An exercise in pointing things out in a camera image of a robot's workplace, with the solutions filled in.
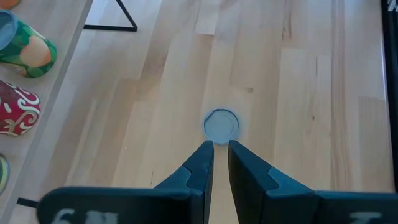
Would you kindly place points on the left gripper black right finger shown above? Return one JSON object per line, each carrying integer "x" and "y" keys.
{"x": 255, "y": 193}

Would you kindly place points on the black beam along table edge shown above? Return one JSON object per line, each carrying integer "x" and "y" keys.
{"x": 390, "y": 93}

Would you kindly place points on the red swirl pattern can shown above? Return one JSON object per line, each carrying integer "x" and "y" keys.
{"x": 18, "y": 109}

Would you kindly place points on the green can with peaches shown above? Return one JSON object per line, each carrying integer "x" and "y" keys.
{"x": 31, "y": 53}

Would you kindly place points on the wooden shelf with black frame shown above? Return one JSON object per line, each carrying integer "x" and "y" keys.
{"x": 62, "y": 31}

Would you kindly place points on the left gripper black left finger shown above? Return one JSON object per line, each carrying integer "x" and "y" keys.
{"x": 196, "y": 180}

